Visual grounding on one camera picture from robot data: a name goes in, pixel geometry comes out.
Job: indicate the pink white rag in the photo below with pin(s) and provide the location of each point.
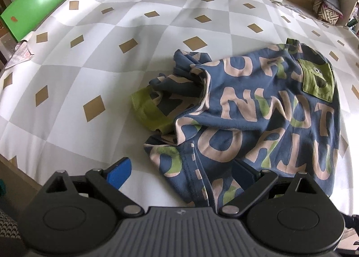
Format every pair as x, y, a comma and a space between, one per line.
21, 55

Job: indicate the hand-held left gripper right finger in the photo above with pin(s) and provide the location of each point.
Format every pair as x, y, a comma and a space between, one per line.
242, 175

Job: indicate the green plastic chair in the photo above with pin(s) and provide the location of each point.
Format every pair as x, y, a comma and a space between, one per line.
33, 7

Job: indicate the blue lettered sweatshirt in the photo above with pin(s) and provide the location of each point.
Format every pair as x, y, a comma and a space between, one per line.
252, 111

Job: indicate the grey white checkered tablecloth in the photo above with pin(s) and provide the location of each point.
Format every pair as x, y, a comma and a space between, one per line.
112, 27

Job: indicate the black white zigzag cloth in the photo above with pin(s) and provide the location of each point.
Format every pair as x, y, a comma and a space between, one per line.
8, 229

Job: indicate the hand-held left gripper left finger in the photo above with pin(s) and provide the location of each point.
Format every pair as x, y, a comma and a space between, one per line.
120, 173

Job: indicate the wooden shelf unit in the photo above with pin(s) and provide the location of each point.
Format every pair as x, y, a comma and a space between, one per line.
350, 1

